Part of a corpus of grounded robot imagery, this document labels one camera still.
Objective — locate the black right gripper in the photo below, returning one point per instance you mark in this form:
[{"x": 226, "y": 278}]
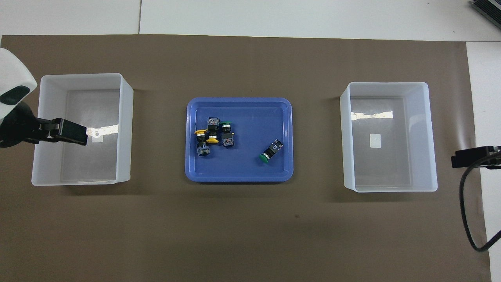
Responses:
[{"x": 498, "y": 158}]

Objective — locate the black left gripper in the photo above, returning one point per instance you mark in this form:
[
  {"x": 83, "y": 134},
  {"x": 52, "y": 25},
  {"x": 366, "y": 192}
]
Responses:
[{"x": 21, "y": 129}]

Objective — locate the yellow push button switch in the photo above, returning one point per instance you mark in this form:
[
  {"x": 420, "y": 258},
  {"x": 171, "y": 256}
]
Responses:
[
  {"x": 203, "y": 149},
  {"x": 213, "y": 140}
]

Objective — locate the green push button switch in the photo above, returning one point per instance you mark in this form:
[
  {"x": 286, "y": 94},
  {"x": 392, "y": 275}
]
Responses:
[
  {"x": 271, "y": 150},
  {"x": 228, "y": 140}
]

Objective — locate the white paper label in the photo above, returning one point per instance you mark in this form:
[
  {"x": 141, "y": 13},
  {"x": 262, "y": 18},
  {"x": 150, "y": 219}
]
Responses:
[
  {"x": 375, "y": 141},
  {"x": 98, "y": 137}
]

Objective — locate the translucent white plastic box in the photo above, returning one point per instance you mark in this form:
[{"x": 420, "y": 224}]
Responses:
[
  {"x": 422, "y": 137},
  {"x": 51, "y": 129}
]

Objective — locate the grey metal device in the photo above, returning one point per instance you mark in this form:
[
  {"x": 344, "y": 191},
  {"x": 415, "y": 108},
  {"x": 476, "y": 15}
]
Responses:
[{"x": 489, "y": 9}]

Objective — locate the blue plastic tray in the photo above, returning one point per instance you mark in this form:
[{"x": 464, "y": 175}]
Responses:
[{"x": 250, "y": 164}]

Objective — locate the brown paper mat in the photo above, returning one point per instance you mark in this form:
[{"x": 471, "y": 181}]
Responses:
[{"x": 250, "y": 227}]

